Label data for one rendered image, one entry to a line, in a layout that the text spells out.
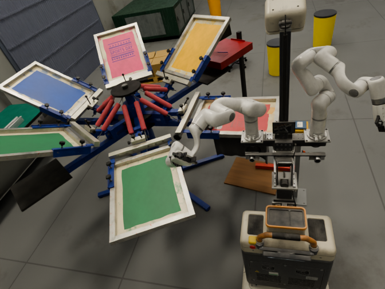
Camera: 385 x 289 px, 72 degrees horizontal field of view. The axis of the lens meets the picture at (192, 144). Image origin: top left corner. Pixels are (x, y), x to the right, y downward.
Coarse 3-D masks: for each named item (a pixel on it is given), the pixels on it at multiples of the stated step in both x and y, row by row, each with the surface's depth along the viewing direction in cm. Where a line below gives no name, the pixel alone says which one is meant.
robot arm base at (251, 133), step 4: (244, 120) 190; (248, 124) 187; (252, 124) 187; (256, 124) 188; (248, 128) 190; (252, 128) 189; (256, 128) 190; (248, 132) 193; (252, 132) 191; (256, 132) 192; (244, 136) 199; (248, 136) 194; (252, 136) 193; (256, 136) 194; (260, 136) 196; (248, 140) 191; (252, 140) 194
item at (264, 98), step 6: (264, 96) 261; (270, 96) 259; (276, 96) 257; (204, 102) 277; (210, 102) 279; (276, 102) 250; (198, 108) 269; (276, 108) 242; (276, 114) 236; (192, 120) 255; (222, 132) 233; (228, 132) 231; (234, 132) 229; (240, 132) 228; (264, 132) 221; (270, 132) 220
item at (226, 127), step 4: (260, 120) 240; (264, 120) 239; (228, 124) 245; (260, 124) 236; (264, 124) 234; (224, 128) 242; (228, 128) 241; (232, 128) 239; (236, 128) 238; (240, 128) 237; (244, 128) 236; (260, 128) 232; (264, 128) 230
